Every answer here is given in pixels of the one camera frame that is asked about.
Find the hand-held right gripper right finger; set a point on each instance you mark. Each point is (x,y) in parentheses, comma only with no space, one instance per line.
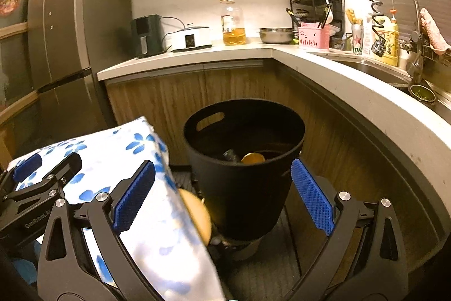
(312,197)

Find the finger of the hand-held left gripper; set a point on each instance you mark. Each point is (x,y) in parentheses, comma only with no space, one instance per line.
(26,165)
(67,161)

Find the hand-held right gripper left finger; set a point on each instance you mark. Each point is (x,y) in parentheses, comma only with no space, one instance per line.
(134,198)

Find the red paper cup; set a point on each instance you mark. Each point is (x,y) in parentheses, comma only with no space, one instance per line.
(253,159)

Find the black trash bin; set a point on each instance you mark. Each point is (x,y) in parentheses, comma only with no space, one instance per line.
(239,198)

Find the black plastic bag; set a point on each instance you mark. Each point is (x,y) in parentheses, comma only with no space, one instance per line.
(230,154)

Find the person's left hand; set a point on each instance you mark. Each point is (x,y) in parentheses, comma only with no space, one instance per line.
(26,267)

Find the blue floral tablecloth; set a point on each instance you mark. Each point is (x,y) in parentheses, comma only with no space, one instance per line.
(105,153)

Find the round yellow stool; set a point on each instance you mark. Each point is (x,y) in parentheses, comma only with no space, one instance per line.
(197,216)

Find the wooden kitchen counter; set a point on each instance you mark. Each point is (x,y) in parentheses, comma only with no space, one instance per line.
(158,100)

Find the wooden glass door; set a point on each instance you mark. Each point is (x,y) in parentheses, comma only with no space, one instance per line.
(14,57)

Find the dark grey refrigerator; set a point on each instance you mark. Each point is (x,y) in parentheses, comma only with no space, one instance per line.
(70,40)

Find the steel sink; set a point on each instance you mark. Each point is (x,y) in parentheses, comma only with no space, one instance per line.
(380,73)

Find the steel sink strainer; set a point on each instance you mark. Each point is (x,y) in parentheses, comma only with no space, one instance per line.
(421,93)

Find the black air fryer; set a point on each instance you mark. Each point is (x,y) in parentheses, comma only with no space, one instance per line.
(146,33)

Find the pink utensil basket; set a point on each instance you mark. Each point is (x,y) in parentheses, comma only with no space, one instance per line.
(313,38)

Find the silver drink can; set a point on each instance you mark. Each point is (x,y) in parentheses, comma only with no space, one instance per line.
(357,40)

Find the red round door decoration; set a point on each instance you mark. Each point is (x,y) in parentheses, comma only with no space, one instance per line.
(10,1)

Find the steel bowl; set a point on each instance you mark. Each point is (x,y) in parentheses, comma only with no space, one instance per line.
(274,35)

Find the white slow cooker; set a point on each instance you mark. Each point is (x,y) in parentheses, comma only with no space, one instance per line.
(190,40)

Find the yellow detergent bottle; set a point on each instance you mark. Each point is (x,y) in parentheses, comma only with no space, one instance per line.
(391,47)

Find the white plastic bottle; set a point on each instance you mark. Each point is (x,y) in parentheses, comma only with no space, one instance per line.
(368,36)

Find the cooking oil bottle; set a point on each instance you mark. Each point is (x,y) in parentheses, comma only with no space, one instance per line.
(233,34)

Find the white spoon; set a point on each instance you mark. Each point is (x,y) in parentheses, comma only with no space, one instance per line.
(329,14)

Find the black dish rack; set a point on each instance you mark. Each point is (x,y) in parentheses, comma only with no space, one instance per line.
(299,10)

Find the pink cloth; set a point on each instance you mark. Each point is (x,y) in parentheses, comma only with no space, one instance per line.
(433,29)

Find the steel kitchen faucet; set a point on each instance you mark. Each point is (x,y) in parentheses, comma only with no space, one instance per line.
(414,4)

